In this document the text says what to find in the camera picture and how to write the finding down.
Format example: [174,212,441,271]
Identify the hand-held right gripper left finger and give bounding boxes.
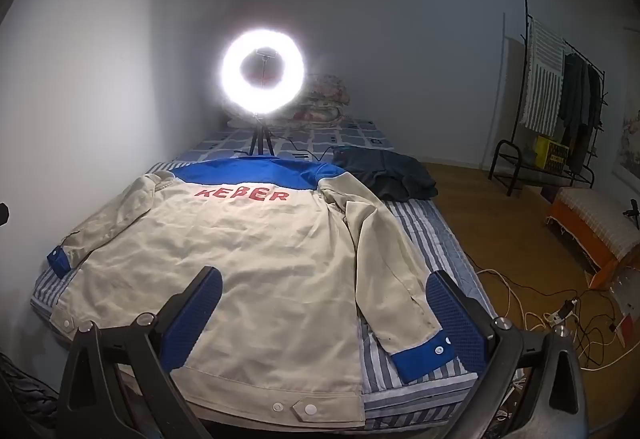
[55,265,224,439]

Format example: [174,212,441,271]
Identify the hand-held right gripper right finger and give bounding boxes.
[425,270,588,439]

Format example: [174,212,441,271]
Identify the beige and blue jacket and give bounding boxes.
[46,158,458,422]

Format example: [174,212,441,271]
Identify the dark blue folded clothes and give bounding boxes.
[331,145,439,200]

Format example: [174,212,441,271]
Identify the blue striped blanket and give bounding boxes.
[30,159,501,432]

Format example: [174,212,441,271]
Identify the power strip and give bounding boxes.
[545,299,581,325]

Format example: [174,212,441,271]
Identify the orange box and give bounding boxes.
[545,186,640,290]

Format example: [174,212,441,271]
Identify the dark cloth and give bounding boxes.
[0,354,58,420]

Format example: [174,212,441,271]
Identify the black light tripod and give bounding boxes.
[248,114,275,157]

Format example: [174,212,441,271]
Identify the yellow crate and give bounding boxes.
[534,135,571,170]

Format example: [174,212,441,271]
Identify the blue checked bed sheet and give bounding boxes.
[190,119,396,164]

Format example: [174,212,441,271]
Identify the grey hanging jacket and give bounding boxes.
[557,51,592,174]

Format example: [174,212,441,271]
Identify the floral quilt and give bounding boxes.
[287,73,353,124]

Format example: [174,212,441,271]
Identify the striped towel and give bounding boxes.
[520,16,568,132]

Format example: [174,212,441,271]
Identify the white floor cable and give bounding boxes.
[475,268,626,372]

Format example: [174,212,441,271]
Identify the black floor cable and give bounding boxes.
[500,284,626,367]

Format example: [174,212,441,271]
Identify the black light cable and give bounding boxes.
[272,139,346,164]

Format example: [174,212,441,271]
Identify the ring light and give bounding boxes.
[220,26,307,116]

